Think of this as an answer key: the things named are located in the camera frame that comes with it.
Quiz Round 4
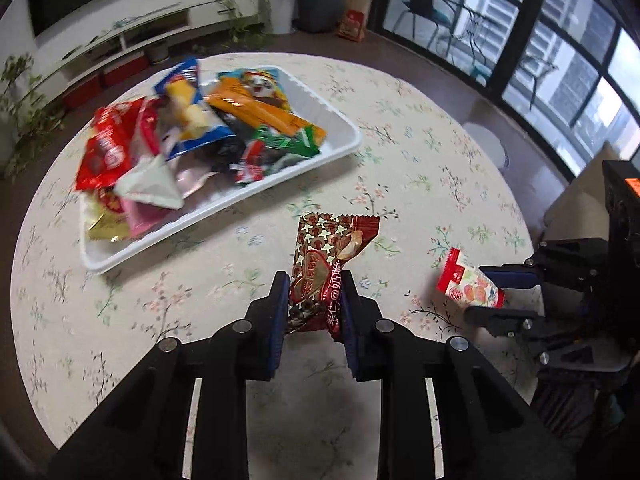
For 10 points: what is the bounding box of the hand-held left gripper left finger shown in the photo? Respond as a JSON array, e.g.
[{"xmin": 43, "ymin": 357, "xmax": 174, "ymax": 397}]
[{"xmin": 47, "ymin": 270, "xmax": 291, "ymax": 480}]

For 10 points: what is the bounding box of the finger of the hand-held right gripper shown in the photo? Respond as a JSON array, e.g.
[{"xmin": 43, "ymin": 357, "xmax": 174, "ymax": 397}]
[
  {"xmin": 477, "ymin": 254, "xmax": 547, "ymax": 291},
  {"xmin": 462, "ymin": 307, "xmax": 541, "ymax": 338}
]

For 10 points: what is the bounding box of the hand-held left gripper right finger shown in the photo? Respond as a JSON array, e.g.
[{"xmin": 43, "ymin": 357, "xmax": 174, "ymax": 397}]
[{"xmin": 341, "ymin": 270, "xmax": 576, "ymax": 480}]

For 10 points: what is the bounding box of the white red fruit-print snack packet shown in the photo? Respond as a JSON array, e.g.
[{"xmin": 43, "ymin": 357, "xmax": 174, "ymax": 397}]
[{"xmin": 436, "ymin": 247, "xmax": 506, "ymax": 309}]

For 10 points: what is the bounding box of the dark red snack packet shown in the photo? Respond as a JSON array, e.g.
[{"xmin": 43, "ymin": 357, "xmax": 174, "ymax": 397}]
[{"xmin": 285, "ymin": 212, "xmax": 382, "ymax": 343}]

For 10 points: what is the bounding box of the pale white snack packet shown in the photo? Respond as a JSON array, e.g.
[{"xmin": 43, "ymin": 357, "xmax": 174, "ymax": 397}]
[{"xmin": 175, "ymin": 167, "xmax": 217, "ymax": 197}]

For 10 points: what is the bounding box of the pink snack packet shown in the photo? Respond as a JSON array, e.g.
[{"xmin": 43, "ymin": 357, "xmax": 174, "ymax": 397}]
[{"xmin": 125, "ymin": 199, "xmax": 169, "ymax": 238}]

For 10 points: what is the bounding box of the black snack packet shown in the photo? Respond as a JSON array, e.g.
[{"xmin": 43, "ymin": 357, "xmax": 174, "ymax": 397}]
[{"xmin": 200, "ymin": 110, "xmax": 301, "ymax": 177}]

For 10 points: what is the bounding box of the green snack packet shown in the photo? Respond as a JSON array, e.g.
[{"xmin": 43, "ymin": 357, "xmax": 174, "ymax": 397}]
[{"xmin": 235, "ymin": 125, "xmax": 327, "ymax": 183}]

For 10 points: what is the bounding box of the white triangular snack packet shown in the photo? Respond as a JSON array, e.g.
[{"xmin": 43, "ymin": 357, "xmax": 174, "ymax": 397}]
[{"xmin": 115, "ymin": 154, "xmax": 185, "ymax": 210}]

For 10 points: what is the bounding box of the yellow gold snack packet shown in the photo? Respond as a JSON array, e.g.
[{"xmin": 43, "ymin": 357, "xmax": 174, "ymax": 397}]
[{"xmin": 86, "ymin": 192, "xmax": 128, "ymax": 242}]

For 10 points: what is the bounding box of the white plastic tray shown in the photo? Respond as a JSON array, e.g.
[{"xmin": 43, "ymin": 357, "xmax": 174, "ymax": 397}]
[{"xmin": 79, "ymin": 64, "xmax": 362, "ymax": 275}]

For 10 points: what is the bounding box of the orange snack packet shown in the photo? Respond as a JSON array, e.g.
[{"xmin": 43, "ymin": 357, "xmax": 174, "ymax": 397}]
[{"xmin": 205, "ymin": 75, "xmax": 311, "ymax": 137}]

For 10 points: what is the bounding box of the blue cake snack packet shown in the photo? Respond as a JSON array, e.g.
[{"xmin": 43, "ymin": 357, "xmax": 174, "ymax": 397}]
[{"xmin": 152, "ymin": 57, "xmax": 238, "ymax": 161}]

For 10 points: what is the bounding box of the slim red snack packet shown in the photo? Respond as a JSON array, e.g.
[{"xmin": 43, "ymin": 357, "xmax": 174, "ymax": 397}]
[{"xmin": 132, "ymin": 97, "xmax": 164, "ymax": 161}]

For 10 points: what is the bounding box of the blue panda-print snack packet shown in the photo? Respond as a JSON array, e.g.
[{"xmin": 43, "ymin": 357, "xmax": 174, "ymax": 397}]
[{"xmin": 242, "ymin": 71, "xmax": 291, "ymax": 111}]

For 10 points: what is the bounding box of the beige sofa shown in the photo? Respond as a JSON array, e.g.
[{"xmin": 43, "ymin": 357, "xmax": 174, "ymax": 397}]
[{"xmin": 542, "ymin": 142, "xmax": 617, "ymax": 242}]

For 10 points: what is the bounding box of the white stool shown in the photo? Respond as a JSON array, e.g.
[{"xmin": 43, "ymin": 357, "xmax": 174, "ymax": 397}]
[{"xmin": 462, "ymin": 124, "xmax": 510, "ymax": 173}]

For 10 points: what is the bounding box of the black balcony chair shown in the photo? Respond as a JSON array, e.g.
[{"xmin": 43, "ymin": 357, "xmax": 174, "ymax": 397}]
[
  {"xmin": 519, "ymin": 54, "xmax": 559, "ymax": 112},
  {"xmin": 392, "ymin": 0, "xmax": 472, "ymax": 52}
]

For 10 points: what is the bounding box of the black balcony table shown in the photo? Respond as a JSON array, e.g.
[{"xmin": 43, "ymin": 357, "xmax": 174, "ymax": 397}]
[{"xmin": 431, "ymin": 10, "xmax": 502, "ymax": 79}]

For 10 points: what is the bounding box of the black-framed glass door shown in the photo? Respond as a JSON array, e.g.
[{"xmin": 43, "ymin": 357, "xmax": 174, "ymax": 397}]
[{"xmin": 372, "ymin": 0, "xmax": 640, "ymax": 181}]

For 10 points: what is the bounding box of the red paper bag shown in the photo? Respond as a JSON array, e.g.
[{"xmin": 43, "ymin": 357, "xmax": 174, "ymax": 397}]
[{"xmin": 336, "ymin": 10, "xmax": 367, "ymax": 42}]

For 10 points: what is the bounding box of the red storage box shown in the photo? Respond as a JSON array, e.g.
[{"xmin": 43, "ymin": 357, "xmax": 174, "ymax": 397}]
[
  {"xmin": 62, "ymin": 75, "xmax": 103, "ymax": 111},
  {"xmin": 102, "ymin": 52, "xmax": 150, "ymax": 86}
]

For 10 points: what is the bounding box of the white television cabinet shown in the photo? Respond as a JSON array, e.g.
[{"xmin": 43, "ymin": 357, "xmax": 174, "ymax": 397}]
[{"xmin": 35, "ymin": 0, "xmax": 266, "ymax": 107}]

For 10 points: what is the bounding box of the trailing vine plant on cabinet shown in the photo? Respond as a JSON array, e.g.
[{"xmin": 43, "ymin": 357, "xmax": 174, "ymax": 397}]
[{"xmin": 210, "ymin": 0, "xmax": 281, "ymax": 52}]

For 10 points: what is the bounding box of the trailing vine plant on floor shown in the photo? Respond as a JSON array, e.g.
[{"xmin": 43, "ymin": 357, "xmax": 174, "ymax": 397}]
[{"xmin": 0, "ymin": 52, "xmax": 67, "ymax": 182}]

